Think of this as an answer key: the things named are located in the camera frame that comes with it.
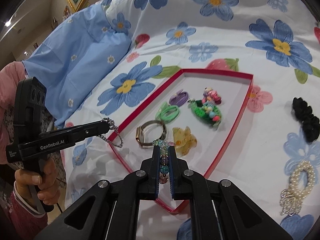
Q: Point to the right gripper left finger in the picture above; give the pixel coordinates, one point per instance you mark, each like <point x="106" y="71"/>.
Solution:
<point x="151" y="166"/>

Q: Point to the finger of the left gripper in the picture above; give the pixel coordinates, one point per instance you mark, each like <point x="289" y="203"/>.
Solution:
<point x="58" y="132"/>
<point x="81" y="132"/>

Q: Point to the black velvet scrunchie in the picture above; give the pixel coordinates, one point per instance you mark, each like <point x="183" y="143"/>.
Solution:
<point x="309" y="122"/>

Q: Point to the person's left forearm sleeve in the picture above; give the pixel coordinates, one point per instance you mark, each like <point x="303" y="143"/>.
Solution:
<point x="19" y="220"/>

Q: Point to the light blue pillow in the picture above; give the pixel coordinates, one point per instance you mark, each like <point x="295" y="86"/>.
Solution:
<point x="74" y="58"/>

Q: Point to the pink flower hair clip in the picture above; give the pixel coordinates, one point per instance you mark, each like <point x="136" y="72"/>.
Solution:
<point x="211" y="95"/>

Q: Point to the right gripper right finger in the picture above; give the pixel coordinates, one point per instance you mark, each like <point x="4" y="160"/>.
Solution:
<point x="176" y="168"/>

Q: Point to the red jewelry tray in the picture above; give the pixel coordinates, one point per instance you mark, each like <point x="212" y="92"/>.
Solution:
<point x="212" y="141"/>

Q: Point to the floral white bedsheet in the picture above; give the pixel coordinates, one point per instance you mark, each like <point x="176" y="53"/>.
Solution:
<point x="239" y="64"/>

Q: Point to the amber translucent hair claw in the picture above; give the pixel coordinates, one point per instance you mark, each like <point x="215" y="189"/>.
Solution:
<point x="184" y="140"/>

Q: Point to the person's left hand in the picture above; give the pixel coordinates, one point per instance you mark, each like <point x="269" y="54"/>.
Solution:
<point x="49" y="186"/>

